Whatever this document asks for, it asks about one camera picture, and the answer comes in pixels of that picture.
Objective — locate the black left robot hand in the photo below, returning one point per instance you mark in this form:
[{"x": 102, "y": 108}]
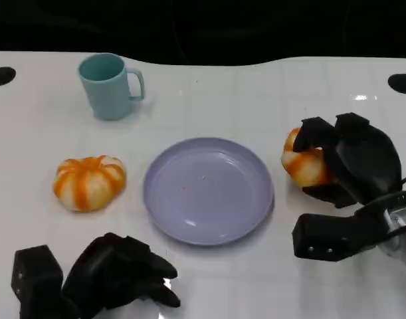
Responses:
[{"x": 103, "y": 269}]

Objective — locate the orange and white bread roll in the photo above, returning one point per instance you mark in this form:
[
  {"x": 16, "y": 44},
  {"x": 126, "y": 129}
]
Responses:
[
  {"x": 305, "y": 166},
  {"x": 89, "y": 182}
]

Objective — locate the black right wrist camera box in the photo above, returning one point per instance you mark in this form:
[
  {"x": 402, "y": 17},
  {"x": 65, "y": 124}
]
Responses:
[{"x": 329, "y": 236}]

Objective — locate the lilac plate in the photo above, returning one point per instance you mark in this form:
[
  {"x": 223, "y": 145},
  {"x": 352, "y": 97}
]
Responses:
[{"x": 206, "y": 192}]

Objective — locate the black table grommet hole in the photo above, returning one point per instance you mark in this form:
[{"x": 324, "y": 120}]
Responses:
[
  {"x": 1, "y": 76},
  {"x": 402, "y": 83}
]

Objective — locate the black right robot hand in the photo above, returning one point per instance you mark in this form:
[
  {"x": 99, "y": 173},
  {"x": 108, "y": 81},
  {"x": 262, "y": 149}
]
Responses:
[{"x": 365, "y": 156}]

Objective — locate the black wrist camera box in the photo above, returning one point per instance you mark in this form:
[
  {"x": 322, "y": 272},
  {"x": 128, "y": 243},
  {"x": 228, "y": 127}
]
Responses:
[
  {"x": 329, "y": 236},
  {"x": 33, "y": 276}
]

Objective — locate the pale green mug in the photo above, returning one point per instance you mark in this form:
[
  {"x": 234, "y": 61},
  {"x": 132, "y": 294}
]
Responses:
[{"x": 104, "y": 91}]

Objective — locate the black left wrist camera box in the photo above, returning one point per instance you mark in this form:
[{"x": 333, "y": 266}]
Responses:
[{"x": 33, "y": 276}]

